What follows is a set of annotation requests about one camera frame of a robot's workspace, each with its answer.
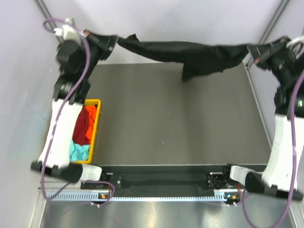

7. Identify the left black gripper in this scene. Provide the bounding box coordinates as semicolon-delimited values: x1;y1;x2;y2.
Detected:
79;30;119;79

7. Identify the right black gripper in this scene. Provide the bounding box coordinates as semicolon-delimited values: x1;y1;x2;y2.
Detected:
246;35;295;84

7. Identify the black t-shirt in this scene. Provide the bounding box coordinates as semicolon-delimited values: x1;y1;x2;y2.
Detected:
118;34;248;82

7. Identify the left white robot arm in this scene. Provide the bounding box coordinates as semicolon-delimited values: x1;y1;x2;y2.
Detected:
30;30;118;188

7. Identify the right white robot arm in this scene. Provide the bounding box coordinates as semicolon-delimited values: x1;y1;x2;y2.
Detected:
221;36;304;201

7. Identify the yellow plastic bin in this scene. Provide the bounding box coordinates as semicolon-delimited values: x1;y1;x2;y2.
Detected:
73;99;102;164

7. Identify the orange t-shirt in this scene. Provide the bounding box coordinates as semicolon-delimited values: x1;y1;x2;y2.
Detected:
85;105;97;143

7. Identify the dark red t-shirt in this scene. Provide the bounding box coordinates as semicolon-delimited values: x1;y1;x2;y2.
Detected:
73;107;90;145

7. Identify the teal t-shirt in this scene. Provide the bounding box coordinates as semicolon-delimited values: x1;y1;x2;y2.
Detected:
69;141;90;162

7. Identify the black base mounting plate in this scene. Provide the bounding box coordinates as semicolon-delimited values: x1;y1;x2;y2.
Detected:
80;165;240;198

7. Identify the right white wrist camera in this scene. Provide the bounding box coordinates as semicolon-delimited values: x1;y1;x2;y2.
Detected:
286;35;304;59

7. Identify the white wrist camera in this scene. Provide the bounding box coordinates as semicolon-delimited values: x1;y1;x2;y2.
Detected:
53;18;81;44
286;35;304;59

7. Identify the right aluminium frame post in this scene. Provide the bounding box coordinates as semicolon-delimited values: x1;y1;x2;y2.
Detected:
244;0;292;68

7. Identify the aluminium frame post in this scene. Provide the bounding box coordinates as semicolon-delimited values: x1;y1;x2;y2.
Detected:
244;0;292;68
34;0;52;19

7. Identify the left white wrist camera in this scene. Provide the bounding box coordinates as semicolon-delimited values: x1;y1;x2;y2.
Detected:
53;18;81;44

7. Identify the left aluminium frame post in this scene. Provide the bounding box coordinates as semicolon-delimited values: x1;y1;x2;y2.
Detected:
34;0;52;19

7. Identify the slotted grey cable duct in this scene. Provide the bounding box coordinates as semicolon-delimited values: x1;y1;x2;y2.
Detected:
47;191;239;202

